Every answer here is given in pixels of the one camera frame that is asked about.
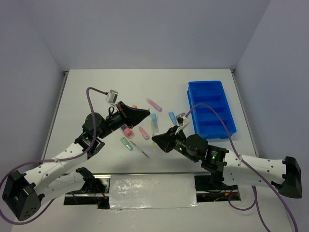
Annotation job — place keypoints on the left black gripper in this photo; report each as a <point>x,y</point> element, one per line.
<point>130,116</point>

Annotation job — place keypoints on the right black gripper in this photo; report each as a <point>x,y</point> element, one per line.
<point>164,140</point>

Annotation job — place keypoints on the pink correction tape highlighter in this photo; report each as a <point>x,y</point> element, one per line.
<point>144,133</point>

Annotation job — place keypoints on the yellow thin pen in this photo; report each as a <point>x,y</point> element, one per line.
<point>153,134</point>

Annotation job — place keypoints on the light blue clear marker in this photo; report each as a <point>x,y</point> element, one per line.
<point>154,119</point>

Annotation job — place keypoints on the grey thin pen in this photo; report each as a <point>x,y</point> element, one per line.
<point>138,148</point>

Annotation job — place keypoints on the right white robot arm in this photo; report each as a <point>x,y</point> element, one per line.
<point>228,169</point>

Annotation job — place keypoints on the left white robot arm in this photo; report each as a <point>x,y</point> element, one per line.
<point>24,193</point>

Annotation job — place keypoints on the pink capped crayon tube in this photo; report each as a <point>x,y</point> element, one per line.
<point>127,131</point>

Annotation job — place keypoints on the green clear highlighter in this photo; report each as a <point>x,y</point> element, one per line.
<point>126,143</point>

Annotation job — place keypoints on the purple pink highlighter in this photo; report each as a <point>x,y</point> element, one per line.
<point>154,105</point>

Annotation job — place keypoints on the small blue highlighter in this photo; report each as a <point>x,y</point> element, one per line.
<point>173,118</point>

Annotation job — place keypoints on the blue plastic divided bin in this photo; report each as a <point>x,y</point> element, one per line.
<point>207,120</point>

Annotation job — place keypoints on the silver tape sheet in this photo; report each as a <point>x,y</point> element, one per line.
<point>152,191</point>

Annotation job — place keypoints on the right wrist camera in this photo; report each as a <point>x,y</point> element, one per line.
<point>183,122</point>

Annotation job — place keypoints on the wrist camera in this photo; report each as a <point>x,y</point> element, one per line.
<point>111,97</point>
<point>183,122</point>

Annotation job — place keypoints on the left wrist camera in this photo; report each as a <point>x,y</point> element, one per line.
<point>111,97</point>

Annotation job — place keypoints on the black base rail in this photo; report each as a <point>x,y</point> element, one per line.
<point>205,191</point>

